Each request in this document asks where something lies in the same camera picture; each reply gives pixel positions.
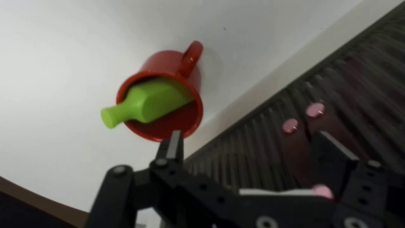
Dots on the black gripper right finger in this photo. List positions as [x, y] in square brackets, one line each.
[367, 193]

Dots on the smoky translucent cabinet door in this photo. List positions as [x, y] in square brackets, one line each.
[245, 159]

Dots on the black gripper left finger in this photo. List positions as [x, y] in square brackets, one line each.
[127, 197]

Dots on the white three-tier storage cabinet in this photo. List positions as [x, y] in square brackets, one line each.
[295, 71]

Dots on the green toy bottle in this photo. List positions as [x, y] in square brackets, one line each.
[156, 101]

